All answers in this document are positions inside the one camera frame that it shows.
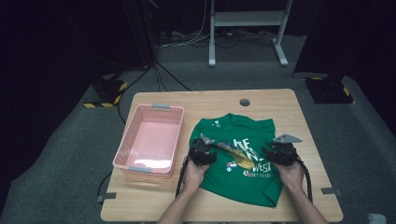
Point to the person's left hand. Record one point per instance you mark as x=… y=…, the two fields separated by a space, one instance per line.
x=193 y=177

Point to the black stand base striped tape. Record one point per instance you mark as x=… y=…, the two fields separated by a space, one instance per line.
x=330 y=90
x=107 y=90

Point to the white crumpled object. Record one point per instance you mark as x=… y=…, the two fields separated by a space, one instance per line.
x=376 y=218

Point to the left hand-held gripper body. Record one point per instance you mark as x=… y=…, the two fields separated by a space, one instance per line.
x=200 y=152

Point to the green printed t-shirt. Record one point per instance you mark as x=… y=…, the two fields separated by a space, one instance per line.
x=239 y=189

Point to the person's right hand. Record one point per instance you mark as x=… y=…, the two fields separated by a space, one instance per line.
x=291 y=175

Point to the pink plastic basket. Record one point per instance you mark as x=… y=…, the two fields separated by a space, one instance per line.
x=152 y=140

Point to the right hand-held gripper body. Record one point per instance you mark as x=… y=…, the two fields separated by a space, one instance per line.
x=285 y=152

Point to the white metal desk frame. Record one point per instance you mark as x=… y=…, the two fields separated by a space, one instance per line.
x=249 y=18

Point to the black stand pole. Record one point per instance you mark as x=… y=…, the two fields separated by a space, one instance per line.
x=146 y=34

